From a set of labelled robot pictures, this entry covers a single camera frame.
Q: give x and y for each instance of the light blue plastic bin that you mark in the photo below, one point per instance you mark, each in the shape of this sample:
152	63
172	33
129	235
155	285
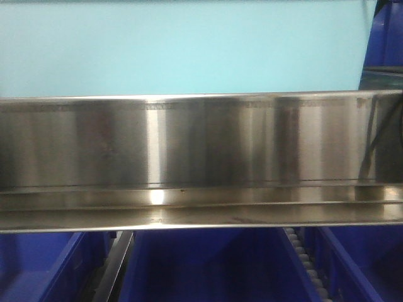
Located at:
90	48

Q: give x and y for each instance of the dark blue bin lower middle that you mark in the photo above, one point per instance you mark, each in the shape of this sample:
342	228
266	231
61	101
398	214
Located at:
222	264

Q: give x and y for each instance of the dark blue bin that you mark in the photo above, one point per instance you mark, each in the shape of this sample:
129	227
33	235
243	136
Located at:
50	266
358	263
222	264
385	42

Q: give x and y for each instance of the white roller track right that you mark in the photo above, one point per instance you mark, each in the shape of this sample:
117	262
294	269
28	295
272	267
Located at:
307	263

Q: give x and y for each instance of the metal roller track left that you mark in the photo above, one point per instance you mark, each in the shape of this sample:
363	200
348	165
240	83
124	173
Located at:
106	281

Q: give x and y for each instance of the dark blue bin lower right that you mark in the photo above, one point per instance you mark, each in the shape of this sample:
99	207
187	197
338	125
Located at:
358	263

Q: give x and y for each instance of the dark blue bin lower left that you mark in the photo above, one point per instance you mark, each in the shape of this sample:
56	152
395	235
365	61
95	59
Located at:
50	266

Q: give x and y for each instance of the dark blue bin upper right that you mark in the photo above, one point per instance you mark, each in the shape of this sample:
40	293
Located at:
385	42

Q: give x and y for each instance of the stainless steel shelf rail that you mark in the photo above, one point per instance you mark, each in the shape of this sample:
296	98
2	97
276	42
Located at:
92	163

